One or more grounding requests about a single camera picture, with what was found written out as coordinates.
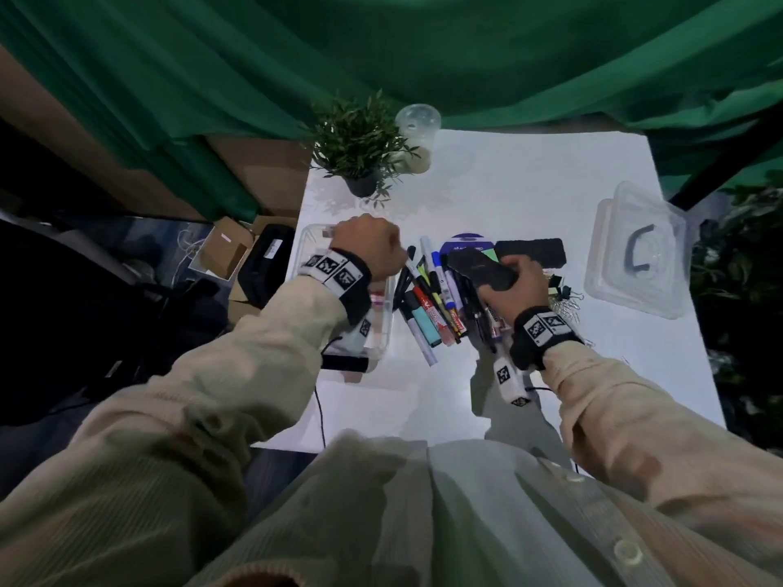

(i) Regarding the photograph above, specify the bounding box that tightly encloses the person's right forearm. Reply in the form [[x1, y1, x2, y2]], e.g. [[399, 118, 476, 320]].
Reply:
[[541, 338, 783, 532]]

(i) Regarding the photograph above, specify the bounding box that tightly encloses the wrist camera with strap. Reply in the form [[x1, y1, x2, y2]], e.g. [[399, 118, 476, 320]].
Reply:
[[298, 247, 374, 359], [492, 305, 586, 409]]

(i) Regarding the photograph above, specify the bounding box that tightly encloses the teal highlighter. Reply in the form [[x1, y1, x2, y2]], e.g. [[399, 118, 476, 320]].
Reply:
[[408, 305, 443, 349]]

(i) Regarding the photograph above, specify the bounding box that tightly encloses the person's beige shirt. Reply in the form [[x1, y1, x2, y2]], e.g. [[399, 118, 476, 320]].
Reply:
[[183, 430, 783, 587]]

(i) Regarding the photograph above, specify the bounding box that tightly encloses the clear plastic box lid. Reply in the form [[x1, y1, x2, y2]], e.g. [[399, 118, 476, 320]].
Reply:
[[584, 181, 689, 320]]

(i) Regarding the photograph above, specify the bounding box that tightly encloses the person's left hand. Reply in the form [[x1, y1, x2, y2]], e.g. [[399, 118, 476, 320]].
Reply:
[[329, 213, 409, 283]]

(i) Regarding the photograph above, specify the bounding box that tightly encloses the right wrist camera with strap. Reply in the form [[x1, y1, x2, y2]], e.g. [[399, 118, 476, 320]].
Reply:
[[492, 305, 586, 409]]

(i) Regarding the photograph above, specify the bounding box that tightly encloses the leafy green foliage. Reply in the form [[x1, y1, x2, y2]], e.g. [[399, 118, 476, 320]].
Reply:
[[688, 170, 783, 450]]

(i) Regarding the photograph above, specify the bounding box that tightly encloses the dark blue pouch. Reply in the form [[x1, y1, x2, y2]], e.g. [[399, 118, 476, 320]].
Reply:
[[445, 246, 520, 293]]

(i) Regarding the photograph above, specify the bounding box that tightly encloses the black metal pole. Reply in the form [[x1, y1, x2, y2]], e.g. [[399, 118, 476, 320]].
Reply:
[[670, 106, 783, 212]]

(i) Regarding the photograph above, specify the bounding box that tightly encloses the pile of markers and pens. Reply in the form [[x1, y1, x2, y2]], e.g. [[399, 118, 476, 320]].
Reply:
[[391, 236, 512, 368]]

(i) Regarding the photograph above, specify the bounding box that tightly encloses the pile of silver paper clips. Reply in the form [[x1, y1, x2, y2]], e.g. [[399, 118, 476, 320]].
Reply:
[[553, 293, 598, 349]]

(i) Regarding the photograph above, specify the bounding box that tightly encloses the blue round card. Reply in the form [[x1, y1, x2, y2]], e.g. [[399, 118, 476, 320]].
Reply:
[[439, 232, 498, 258]]

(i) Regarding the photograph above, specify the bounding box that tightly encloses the left wrist camera with strap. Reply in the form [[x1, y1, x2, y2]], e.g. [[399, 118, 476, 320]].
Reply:
[[298, 247, 374, 359]]

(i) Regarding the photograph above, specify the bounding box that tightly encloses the small potted green plant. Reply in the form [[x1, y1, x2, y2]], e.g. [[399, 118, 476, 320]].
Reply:
[[305, 90, 423, 209]]

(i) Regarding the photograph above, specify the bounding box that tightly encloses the clear plastic storage box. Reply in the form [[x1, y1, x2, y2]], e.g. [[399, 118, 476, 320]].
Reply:
[[292, 223, 397, 373]]

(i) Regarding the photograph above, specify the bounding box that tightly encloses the green fabric curtain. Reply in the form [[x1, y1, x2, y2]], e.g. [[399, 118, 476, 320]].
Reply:
[[0, 0, 783, 224]]

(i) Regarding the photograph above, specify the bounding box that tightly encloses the white table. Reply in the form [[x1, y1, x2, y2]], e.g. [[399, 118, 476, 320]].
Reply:
[[254, 127, 728, 478]]

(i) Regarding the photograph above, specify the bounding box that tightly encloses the clear plastic cup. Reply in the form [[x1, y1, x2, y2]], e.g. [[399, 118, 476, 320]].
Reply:
[[394, 103, 443, 176]]

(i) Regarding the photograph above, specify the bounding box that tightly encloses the black device on floor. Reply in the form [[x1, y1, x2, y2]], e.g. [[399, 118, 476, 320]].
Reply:
[[237, 223, 297, 310]]

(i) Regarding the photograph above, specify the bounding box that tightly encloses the person's left forearm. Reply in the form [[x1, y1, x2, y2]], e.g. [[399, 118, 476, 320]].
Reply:
[[0, 276, 356, 587]]

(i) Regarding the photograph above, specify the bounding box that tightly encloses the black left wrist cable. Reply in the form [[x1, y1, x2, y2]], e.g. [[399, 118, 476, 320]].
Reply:
[[312, 335, 345, 450]]

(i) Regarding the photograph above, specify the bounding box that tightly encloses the small open cardboard box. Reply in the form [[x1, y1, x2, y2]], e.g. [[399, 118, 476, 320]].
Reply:
[[188, 216, 255, 282]]

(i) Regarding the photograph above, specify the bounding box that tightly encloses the white cable bundle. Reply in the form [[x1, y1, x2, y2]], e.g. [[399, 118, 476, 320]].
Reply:
[[175, 228, 206, 258]]

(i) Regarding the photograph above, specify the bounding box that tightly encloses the person's right hand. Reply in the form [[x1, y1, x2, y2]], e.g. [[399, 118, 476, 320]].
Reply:
[[476, 254, 551, 328]]

